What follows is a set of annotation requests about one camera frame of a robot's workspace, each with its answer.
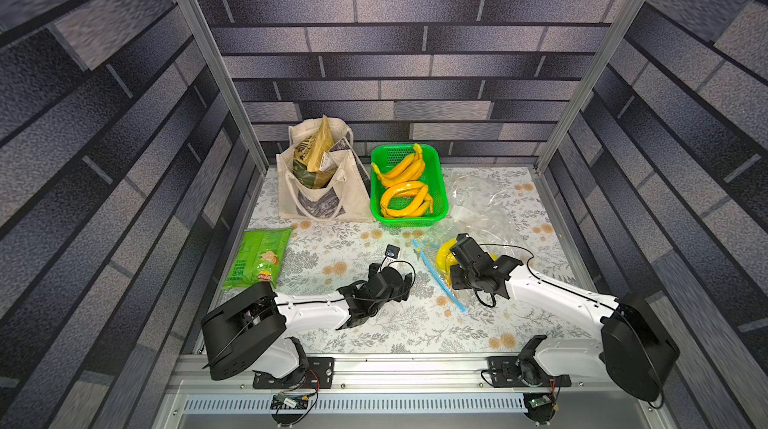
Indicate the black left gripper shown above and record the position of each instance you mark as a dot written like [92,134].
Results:
[403,292]

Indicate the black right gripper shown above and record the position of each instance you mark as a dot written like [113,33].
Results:
[466,252]

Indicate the yellow banana bunch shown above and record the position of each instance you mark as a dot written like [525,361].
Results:
[413,207]
[445,259]

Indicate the clear zip-top bag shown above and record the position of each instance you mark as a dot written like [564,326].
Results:
[427,246]
[477,209]

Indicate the banana with green stem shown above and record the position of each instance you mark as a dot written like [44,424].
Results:
[413,173]

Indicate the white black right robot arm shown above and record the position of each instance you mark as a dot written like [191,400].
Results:
[626,342]

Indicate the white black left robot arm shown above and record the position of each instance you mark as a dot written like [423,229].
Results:
[257,329]

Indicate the beige canvas tote bag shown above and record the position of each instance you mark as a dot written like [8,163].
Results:
[345,198]

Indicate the green chips bag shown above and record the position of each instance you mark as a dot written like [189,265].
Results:
[259,258]

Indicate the left circuit board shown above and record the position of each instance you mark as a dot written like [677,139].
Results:
[292,402]

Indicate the circuit board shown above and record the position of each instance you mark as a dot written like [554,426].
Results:
[292,402]
[540,408]

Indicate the green plastic basket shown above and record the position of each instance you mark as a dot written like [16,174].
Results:
[386,157]

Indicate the right circuit board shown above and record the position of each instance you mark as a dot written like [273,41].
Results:
[540,408]

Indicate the snack packets in tote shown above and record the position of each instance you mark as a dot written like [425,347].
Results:
[313,141]

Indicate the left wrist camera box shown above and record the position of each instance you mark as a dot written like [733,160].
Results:
[392,252]

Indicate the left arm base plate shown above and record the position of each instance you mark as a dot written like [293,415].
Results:
[300,372]

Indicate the aluminium front rail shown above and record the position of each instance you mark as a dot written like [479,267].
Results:
[365,384]

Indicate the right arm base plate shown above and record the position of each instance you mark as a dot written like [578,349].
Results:
[516,371]

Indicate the aluminium frame post right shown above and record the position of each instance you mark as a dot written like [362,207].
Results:
[616,33]

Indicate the aluminium frame post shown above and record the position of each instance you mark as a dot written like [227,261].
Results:
[203,36]
[616,33]

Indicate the aluminium frame post left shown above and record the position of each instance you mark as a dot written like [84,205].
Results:
[203,36]

